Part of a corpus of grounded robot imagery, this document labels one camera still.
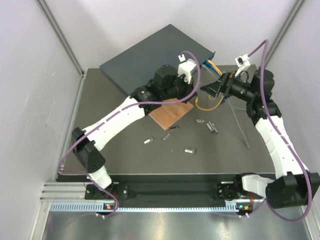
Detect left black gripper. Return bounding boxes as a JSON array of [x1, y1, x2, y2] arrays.
[[161, 72, 197, 104]]

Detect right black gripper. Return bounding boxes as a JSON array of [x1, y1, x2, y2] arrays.
[[200, 70, 257, 103]]

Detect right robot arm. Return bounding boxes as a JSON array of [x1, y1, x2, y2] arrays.
[[200, 69, 320, 209]]

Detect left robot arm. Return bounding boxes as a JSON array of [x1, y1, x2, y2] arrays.
[[72, 59, 196, 199]]

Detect wooden board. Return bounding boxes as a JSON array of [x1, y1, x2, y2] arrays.
[[149, 102, 194, 131]]

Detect silver SFP module upper right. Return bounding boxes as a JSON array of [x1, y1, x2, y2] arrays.
[[195, 119, 206, 124]]

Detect SFP module pair right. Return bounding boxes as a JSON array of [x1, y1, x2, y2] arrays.
[[206, 121, 218, 134]]

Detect silver SFP module by board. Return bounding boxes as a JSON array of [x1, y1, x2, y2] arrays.
[[167, 126, 179, 131]]

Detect dark grey table mat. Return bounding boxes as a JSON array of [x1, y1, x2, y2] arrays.
[[56, 64, 288, 176]]

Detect silver double SFP module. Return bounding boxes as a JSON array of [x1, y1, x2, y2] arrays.
[[184, 147, 196, 155]]

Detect silver SFP module far left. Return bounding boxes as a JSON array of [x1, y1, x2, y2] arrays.
[[143, 137, 154, 144]]

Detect yellow ethernet cable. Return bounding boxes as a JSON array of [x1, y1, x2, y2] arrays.
[[194, 59, 226, 111]]

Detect grey ethernet cable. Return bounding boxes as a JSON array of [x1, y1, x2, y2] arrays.
[[203, 68, 252, 148]]

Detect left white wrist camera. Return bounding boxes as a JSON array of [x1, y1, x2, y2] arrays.
[[177, 54, 197, 85]]

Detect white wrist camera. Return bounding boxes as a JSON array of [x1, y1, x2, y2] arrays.
[[177, 54, 197, 85], [235, 54, 251, 77]]

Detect blue ethernet cable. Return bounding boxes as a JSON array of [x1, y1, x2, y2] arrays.
[[202, 61, 230, 104]]

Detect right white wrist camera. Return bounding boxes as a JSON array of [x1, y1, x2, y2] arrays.
[[235, 54, 251, 77]]

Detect dark teal network switch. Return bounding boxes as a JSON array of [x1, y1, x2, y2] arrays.
[[99, 24, 215, 96]]

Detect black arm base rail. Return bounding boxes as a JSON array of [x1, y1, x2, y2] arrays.
[[84, 173, 250, 208]]

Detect grey slotted cable duct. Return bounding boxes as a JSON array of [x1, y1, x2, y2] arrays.
[[50, 202, 250, 213]]

